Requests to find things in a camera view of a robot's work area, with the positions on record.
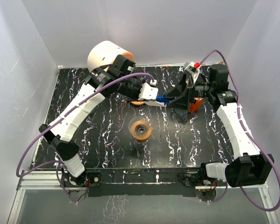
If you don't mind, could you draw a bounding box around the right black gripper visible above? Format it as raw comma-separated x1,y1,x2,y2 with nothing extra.
166,72,214,111

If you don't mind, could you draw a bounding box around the coffee filter packet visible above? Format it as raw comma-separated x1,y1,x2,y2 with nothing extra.
188,98,203,113

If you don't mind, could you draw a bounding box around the white paper coffee filter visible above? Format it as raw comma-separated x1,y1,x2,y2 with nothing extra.
144,101,165,107

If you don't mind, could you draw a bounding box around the clear glass dripper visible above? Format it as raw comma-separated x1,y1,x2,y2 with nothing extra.
128,117,152,140

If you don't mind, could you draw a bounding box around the glass carafe with brown band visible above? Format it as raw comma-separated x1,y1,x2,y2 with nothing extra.
133,140,149,152

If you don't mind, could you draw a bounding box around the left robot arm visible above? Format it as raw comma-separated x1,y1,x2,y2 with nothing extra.
39,55,144,186

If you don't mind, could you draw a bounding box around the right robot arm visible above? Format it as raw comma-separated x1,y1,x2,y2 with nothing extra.
165,62,273,187

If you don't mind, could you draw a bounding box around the dark glass dripper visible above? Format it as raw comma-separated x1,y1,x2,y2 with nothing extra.
171,108,188,125

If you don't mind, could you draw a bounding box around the white round drawer cabinet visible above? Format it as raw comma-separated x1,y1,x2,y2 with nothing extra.
87,41,134,72

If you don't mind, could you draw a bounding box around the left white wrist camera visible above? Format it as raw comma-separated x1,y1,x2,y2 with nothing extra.
138,83,158,101

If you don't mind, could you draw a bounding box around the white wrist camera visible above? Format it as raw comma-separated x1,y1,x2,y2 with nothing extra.
184,61,201,84
138,83,158,101

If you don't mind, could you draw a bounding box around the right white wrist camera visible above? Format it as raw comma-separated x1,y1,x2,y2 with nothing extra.
184,61,201,84

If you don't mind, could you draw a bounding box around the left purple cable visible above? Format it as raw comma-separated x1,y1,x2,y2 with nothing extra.
15,72,157,178

